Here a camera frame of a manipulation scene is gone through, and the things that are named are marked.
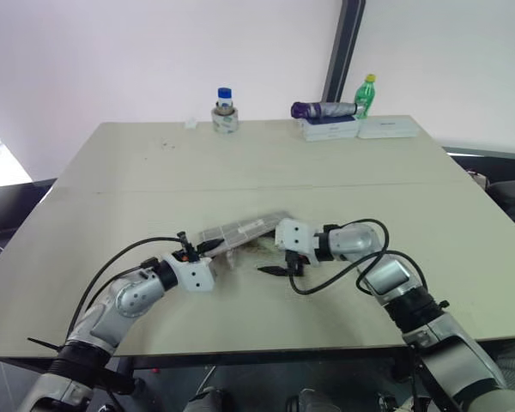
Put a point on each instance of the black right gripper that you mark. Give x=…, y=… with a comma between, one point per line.
x=295, y=262

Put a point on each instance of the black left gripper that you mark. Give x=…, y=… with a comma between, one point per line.
x=183, y=256

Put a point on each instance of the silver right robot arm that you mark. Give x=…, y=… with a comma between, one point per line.
x=416, y=296

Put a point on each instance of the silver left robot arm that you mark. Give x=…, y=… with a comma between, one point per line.
x=133, y=298

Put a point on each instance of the small white plastic piece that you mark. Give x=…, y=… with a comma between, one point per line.
x=191, y=123

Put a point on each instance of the white tape roll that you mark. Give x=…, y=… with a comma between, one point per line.
x=225, y=121

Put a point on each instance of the dark rounded shape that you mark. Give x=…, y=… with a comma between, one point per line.
x=305, y=400
x=205, y=400

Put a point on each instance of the blue capped small bottle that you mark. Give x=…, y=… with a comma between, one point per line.
x=224, y=98

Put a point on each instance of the white box with blue band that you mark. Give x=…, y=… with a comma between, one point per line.
x=329, y=129

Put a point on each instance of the purple grey folded umbrella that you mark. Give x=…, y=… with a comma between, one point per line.
x=324, y=109

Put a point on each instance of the flat white box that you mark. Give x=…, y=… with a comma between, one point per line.
x=387, y=128

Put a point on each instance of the green yellow capped bottle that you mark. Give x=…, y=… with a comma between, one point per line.
x=364, y=98

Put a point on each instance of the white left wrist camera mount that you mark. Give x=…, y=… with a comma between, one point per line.
x=194, y=275

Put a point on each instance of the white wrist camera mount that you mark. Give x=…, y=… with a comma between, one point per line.
x=194, y=275
x=295, y=236

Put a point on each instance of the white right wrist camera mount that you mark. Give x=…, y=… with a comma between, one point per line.
x=295, y=236

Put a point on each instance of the dark grey wall pillar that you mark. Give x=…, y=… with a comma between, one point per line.
x=342, y=56

